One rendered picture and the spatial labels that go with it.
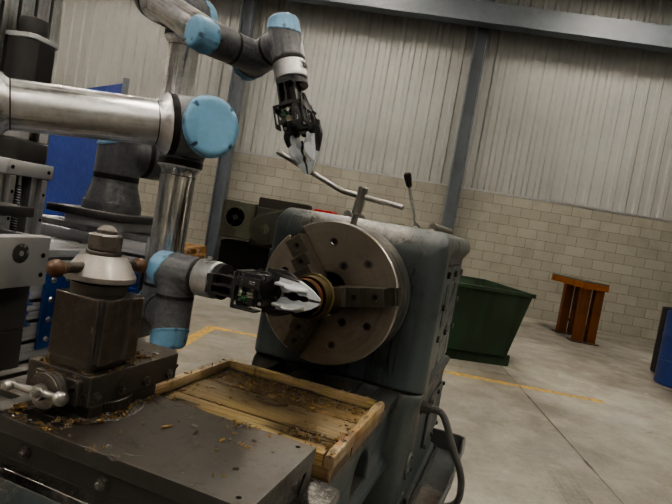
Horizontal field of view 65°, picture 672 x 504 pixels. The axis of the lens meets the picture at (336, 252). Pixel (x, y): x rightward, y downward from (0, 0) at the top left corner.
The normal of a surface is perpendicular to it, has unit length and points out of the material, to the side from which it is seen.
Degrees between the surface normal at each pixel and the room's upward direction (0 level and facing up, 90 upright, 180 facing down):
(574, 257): 90
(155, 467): 0
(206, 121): 89
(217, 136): 89
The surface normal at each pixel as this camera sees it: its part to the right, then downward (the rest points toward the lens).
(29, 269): 0.96, 0.18
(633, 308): -0.09, 0.04
